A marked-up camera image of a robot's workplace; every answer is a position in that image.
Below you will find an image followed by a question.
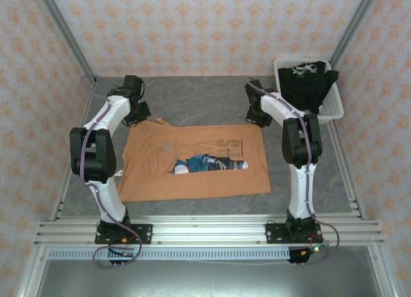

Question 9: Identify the aluminium mounting beam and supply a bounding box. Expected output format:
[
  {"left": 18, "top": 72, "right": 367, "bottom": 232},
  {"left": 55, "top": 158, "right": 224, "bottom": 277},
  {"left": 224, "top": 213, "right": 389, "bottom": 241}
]
[{"left": 35, "top": 215, "right": 385, "bottom": 246}]

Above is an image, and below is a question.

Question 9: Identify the small circuit board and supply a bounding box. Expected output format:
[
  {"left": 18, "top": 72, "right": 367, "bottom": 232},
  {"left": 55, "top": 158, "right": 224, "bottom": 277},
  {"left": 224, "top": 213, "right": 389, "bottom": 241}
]
[
  {"left": 109, "top": 247, "right": 136, "bottom": 258},
  {"left": 298, "top": 244, "right": 330, "bottom": 257}
]

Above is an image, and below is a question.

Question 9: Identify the aluminium side rail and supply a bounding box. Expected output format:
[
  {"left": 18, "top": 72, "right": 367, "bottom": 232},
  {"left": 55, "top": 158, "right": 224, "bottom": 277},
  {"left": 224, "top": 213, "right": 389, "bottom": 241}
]
[
  {"left": 327, "top": 120, "right": 367, "bottom": 221},
  {"left": 49, "top": 80, "right": 97, "bottom": 221}
]

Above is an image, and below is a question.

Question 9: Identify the black t-shirt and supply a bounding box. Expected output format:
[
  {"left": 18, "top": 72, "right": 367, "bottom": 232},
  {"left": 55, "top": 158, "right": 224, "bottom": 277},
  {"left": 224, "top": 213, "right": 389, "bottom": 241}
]
[{"left": 277, "top": 61, "right": 340, "bottom": 115}]

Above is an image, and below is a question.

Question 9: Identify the white slotted cable duct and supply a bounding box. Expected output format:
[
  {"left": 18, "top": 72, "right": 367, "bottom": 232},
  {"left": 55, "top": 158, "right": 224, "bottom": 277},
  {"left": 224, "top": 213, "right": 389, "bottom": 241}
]
[{"left": 48, "top": 247, "right": 292, "bottom": 261}]

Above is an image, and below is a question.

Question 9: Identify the aluminium frame leg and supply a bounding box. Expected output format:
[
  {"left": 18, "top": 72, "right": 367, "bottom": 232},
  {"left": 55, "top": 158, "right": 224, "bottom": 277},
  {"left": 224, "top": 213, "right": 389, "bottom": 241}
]
[
  {"left": 367, "top": 245, "right": 399, "bottom": 297},
  {"left": 15, "top": 245, "right": 49, "bottom": 297}
]

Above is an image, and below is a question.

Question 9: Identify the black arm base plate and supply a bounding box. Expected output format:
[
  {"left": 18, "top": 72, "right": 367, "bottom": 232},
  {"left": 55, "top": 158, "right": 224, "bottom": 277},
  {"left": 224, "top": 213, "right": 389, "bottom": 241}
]
[
  {"left": 94, "top": 224, "right": 153, "bottom": 246},
  {"left": 265, "top": 222, "right": 323, "bottom": 245}
]

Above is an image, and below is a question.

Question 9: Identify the grey metal panel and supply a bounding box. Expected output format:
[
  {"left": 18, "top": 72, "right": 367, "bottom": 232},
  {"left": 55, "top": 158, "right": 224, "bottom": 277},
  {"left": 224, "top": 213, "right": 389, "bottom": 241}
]
[{"left": 35, "top": 260, "right": 383, "bottom": 297}]

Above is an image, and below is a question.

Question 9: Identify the aluminium frame post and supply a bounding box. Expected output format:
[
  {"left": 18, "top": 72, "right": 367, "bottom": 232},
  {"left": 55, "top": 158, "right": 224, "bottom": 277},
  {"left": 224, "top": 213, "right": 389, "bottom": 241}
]
[
  {"left": 33, "top": 0, "right": 98, "bottom": 83},
  {"left": 329, "top": 0, "right": 383, "bottom": 67}
]

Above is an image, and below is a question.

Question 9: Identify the orange t-shirt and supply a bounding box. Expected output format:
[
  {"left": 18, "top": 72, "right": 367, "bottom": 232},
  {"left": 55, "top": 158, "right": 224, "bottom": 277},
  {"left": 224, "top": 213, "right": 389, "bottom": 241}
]
[{"left": 116, "top": 117, "right": 273, "bottom": 204}]

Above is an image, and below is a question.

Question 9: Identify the white plastic basket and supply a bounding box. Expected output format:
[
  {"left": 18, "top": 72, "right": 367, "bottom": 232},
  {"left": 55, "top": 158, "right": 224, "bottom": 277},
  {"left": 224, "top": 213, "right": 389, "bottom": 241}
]
[{"left": 273, "top": 56, "right": 345, "bottom": 124}]

